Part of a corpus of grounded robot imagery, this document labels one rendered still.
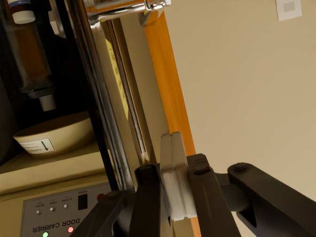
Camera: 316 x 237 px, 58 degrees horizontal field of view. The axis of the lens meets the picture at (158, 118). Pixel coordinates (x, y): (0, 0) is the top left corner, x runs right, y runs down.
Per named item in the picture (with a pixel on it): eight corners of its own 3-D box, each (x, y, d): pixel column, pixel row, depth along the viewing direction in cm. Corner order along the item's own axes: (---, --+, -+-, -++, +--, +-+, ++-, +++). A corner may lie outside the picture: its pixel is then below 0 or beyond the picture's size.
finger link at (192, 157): (193, 193, 13) (258, 179, 13) (185, 155, 18) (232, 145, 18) (200, 222, 13) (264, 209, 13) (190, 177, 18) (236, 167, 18)
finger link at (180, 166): (173, 168, 14) (187, 164, 14) (170, 132, 21) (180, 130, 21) (185, 219, 15) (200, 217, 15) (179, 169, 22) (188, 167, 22)
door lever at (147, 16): (99, 15, 27) (106, 42, 28) (83, -11, 18) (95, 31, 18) (154, 2, 27) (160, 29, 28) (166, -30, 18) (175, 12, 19)
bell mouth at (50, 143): (106, 105, 68) (113, 127, 69) (36, 122, 69) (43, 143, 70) (87, 122, 50) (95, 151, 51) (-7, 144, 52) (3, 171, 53)
